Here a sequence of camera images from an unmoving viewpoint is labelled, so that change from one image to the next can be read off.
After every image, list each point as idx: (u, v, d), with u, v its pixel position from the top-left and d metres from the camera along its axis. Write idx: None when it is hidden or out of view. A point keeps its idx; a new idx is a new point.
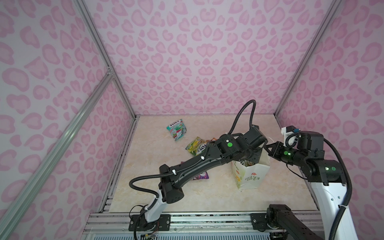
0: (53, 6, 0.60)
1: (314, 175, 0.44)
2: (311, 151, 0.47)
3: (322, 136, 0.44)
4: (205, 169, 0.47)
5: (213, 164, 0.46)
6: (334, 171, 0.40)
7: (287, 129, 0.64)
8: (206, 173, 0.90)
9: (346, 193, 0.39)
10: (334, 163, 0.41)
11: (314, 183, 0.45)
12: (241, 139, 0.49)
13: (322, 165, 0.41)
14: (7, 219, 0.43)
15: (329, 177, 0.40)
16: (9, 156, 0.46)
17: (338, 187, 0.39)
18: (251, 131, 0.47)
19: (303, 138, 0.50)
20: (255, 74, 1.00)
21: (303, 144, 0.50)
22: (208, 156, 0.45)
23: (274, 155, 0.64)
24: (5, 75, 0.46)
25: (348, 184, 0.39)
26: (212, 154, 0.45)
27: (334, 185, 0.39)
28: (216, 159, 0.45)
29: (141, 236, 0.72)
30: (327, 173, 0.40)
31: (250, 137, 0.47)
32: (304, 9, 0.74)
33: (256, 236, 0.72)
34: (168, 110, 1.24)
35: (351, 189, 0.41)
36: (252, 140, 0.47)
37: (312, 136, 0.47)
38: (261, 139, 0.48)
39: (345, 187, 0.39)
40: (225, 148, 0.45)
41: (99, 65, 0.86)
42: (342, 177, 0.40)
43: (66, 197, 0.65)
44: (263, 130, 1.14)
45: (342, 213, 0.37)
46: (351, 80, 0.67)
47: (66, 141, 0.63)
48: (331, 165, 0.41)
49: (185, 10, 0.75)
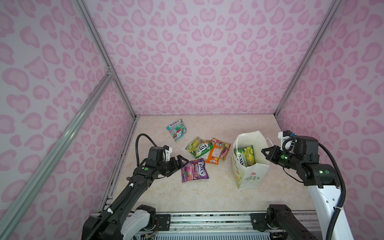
0: (53, 6, 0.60)
1: (309, 178, 0.46)
2: (306, 155, 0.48)
3: (317, 141, 0.47)
4: (135, 198, 0.51)
5: (141, 191, 0.54)
6: (328, 174, 0.42)
7: (284, 134, 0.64)
8: (206, 173, 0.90)
9: (340, 195, 0.40)
10: (327, 167, 0.43)
11: (309, 186, 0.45)
12: (149, 161, 0.64)
13: (316, 168, 0.43)
14: (7, 219, 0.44)
15: (323, 180, 0.42)
16: (9, 156, 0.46)
17: (332, 189, 0.41)
18: (153, 149, 0.63)
19: (299, 143, 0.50)
20: (255, 74, 1.00)
21: (299, 148, 0.52)
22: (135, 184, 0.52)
23: (271, 158, 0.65)
24: (5, 75, 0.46)
25: (341, 187, 0.41)
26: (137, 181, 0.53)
27: (328, 187, 0.41)
28: (143, 182, 0.54)
29: (141, 236, 0.72)
30: (322, 176, 0.42)
31: (152, 155, 0.63)
32: (304, 9, 0.74)
33: (256, 236, 0.72)
34: (168, 111, 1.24)
35: (345, 191, 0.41)
36: (156, 157, 0.64)
37: (307, 141, 0.49)
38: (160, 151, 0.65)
39: (339, 189, 0.41)
40: (143, 173, 0.57)
41: (98, 65, 0.86)
42: (336, 180, 0.42)
43: (67, 197, 0.65)
44: (262, 130, 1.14)
45: (337, 215, 0.39)
46: (351, 80, 0.67)
47: (67, 141, 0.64)
48: (325, 168, 0.43)
49: (185, 10, 0.75)
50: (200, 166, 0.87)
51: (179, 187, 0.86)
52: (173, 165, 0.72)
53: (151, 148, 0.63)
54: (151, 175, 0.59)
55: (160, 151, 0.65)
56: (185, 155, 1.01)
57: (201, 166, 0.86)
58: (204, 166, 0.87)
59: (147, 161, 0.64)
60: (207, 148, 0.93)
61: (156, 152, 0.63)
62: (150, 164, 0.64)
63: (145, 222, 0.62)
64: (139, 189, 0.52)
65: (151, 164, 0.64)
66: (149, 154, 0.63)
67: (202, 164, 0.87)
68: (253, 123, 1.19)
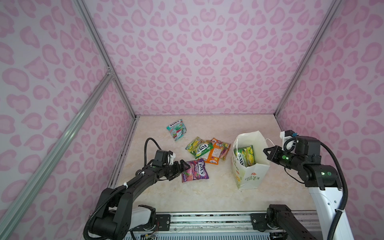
0: (53, 6, 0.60)
1: (311, 180, 0.45)
2: (308, 156, 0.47)
3: (319, 142, 0.46)
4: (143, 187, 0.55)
5: (148, 182, 0.59)
6: (330, 176, 0.42)
7: (286, 133, 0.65)
8: (206, 173, 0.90)
9: (342, 198, 0.40)
10: (330, 169, 0.43)
11: (311, 188, 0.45)
12: (156, 162, 0.71)
13: (318, 170, 0.42)
14: (7, 219, 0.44)
15: (325, 182, 0.41)
16: (9, 156, 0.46)
17: (333, 191, 0.40)
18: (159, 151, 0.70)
19: (301, 143, 0.51)
20: (255, 74, 1.00)
21: (300, 149, 0.51)
22: (145, 174, 0.58)
23: (272, 159, 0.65)
24: (5, 75, 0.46)
25: (343, 189, 0.40)
26: (147, 173, 0.59)
27: (330, 189, 0.41)
28: (151, 174, 0.60)
29: (141, 236, 0.72)
30: (324, 177, 0.42)
31: (158, 157, 0.70)
32: (304, 9, 0.74)
33: (256, 236, 0.72)
34: (168, 111, 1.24)
35: (347, 194, 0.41)
36: (161, 159, 0.71)
37: (309, 142, 0.48)
38: (165, 153, 0.73)
39: (341, 191, 0.40)
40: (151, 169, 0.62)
41: (98, 65, 0.86)
42: (338, 182, 0.41)
43: (67, 197, 0.65)
44: (262, 130, 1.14)
45: (338, 217, 0.38)
46: (351, 80, 0.67)
47: (66, 141, 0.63)
48: (327, 170, 0.42)
49: (185, 10, 0.75)
50: (200, 166, 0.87)
51: (179, 187, 0.86)
52: (177, 169, 0.78)
53: (158, 149, 0.71)
54: (157, 174, 0.65)
55: (166, 153, 0.73)
56: (185, 155, 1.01)
57: (201, 166, 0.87)
58: (204, 166, 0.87)
59: (154, 161, 0.71)
60: (207, 148, 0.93)
61: (162, 154, 0.71)
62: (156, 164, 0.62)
63: (145, 220, 0.62)
64: (148, 179, 0.58)
65: (157, 164, 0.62)
66: (156, 155, 0.71)
67: (202, 164, 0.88)
68: (253, 123, 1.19)
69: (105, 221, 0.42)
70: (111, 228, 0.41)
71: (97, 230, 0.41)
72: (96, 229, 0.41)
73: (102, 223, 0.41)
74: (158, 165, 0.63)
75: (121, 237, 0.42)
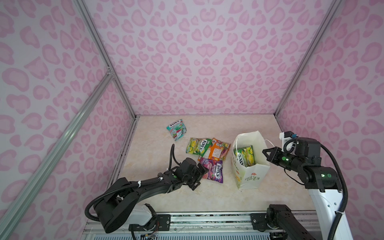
0: (53, 6, 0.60)
1: (311, 182, 0.45)
2: (308, 158, 0.50)
3: (319, 144, 0.46)
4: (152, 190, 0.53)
5: (162, 189, 0.57)
6: (330, 178, 0.42)
7: (285, 135, 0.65)
8: (221, 177, 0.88)
9: (342, 200, 0.40)
10: (330, 170, 0.43)
11: (311, 189, 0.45)
12: (179, 171, 0.68)
13: (318, 172, 0.42)
14: (7, 219, 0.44)
15: (325, 184, 0.41)
16: (9, 156, 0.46)
17: (334, 193, 0.40)
18: (186, 162, 0.65)
19: (301, 145, 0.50)
20: (255, 74, 1.00)
21: (300, 150, 0.51)
22: (163, 180, 0.58)
23: (272, 160, 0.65)
24: (5, 75, 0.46)
25: (343, 191, 0.40)
26: (165, 177, 0.59)
27: (330, 191, 0.41)
28: (168, 183, 0.58)
29: (141, 236, 0.72)
30: (324, 179, 0.42)
31: (183, 167, 0.66)
32: (304, 9, 0.74)
33: (256, 236, 0.72)
34: (168, 110, 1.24)
35: (347, 196, 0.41)
36: (186, 170, 0.67)
37: (309, 144, 0.48)
38: (191, 166, 0.67)
39: (341, 193, 0.40)
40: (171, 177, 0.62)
41: (99, 65, 0.86)
42: (338, 184, 0.41)
43: (67, 197, 0.65)
44: (262, 130, 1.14)
45: (338, 219, 0.38)
46: (351, 80, 0.67)
47: (66, 141, 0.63)
48: (327, 172, 0.42)
49: (185, 10, 0.75)
50: (217, 168, 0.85)
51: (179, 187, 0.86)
52: (197, 173, 0.75)
53: (186, 160, 0.66)
54: (172, 187, 0.62)
55: (192, 167, 0.68)
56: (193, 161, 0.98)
57: (219, 168, 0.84)
58: (221, 168, 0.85)
59: (179, 169, 0.68)
60: (206, 143, 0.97)
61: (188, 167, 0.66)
62: (178, 174, 0.68)
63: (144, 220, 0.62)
64: (162, 186, 0.57)
65: (179, 174, 0.68)
66: (182, 164, 0.67)
67: (220, 166, 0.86)
68: (253, 123, 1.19)
69: (109, 205, 0.44)
70: (107, 216, 0.42)
71: (97, 209, 0.43)
72: (97, 208, 0.43)
73: (103, 207, 0.43)
74: (180, 176, 0.67)
75: (110, 229, 0.43)
